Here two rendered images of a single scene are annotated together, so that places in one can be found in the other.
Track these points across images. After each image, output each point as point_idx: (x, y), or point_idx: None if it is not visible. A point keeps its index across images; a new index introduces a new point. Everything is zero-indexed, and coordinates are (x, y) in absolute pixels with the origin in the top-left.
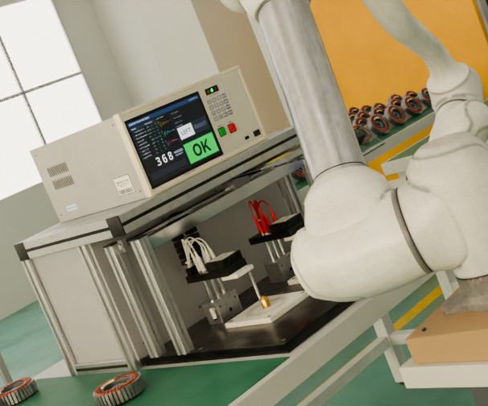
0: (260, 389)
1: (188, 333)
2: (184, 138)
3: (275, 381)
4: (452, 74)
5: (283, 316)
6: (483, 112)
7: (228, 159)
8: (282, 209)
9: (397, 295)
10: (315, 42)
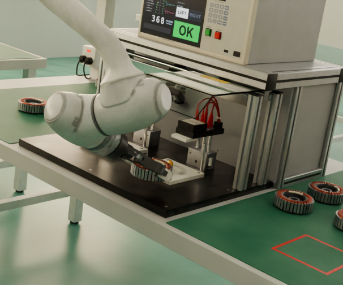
0: None
1: None
2: (178, 17)
3: None
4: (104, 73)
5: (84, 147)
6: (50, 107)
7: (196, 52)
8: (276, 138)
9: (76, 193)
10: None
